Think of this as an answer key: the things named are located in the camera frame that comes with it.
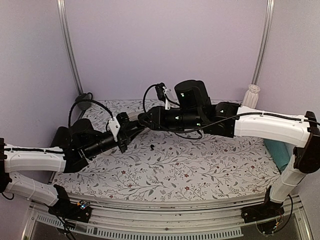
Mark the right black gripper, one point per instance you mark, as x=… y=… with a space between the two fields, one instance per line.
x=156 y=121

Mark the swirl patterned bowl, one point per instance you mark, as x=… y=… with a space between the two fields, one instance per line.
x=133 y=116

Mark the black cylinder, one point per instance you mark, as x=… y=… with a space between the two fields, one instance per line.
x=61 y=138

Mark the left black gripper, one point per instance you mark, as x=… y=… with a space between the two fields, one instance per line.
x=126 y=135

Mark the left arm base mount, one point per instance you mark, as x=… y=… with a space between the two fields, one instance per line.
x=71 y=211

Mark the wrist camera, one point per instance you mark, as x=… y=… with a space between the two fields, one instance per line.
x=163 y=94
x=117 y=123

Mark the floral tablecloth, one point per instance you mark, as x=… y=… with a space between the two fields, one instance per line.
x=187 y=168

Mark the right aluminium post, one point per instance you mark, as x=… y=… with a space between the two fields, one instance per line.
x=270 y=4

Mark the aluminium post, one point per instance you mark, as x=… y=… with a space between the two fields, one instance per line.
x=270 y=4
x=62 y=14

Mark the left aluminium post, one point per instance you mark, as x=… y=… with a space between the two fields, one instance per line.
x=62 y=14

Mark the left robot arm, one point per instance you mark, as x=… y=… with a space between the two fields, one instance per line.
x=71 y=150

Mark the white ribbed vase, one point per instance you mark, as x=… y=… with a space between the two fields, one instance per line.
x=251 y=96

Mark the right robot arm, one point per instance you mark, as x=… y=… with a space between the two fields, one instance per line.
x=194 y=111

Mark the teal cup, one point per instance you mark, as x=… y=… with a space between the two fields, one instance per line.
x=278 y=152

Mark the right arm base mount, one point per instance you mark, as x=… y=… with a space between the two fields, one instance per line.
x=270 y=215

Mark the grey mug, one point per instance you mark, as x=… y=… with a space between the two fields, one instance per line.
x=83 y=103

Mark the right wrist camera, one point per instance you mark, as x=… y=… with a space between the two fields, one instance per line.
x=163 y=94

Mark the front aluminium rail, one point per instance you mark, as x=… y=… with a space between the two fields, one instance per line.
x=217 y=219

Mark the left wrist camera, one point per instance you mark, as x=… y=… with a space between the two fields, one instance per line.
x=117 y=123

